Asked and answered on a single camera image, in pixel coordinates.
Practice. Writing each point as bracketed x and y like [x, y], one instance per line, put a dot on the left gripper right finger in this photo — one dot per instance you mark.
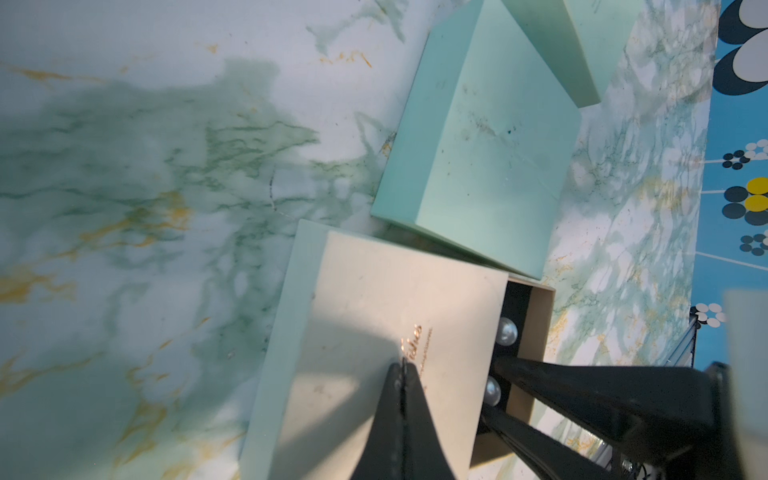
[423, 457]

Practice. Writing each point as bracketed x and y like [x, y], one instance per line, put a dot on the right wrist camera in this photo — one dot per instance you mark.
[747, 356]

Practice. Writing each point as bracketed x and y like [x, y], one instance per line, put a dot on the far mint jewelry box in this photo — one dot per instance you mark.
[580, 40]

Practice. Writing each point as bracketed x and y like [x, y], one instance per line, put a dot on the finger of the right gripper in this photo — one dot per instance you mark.
[546, 457]
[639, 410]

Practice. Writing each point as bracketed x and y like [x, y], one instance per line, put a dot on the beige drawer jewelry box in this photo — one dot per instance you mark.
[350, 307]

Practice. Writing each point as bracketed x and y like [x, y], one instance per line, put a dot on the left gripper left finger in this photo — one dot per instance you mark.
[383, 457]

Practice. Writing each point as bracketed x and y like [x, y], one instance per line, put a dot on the pearl earring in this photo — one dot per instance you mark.
[492, 392]
[507, 332]

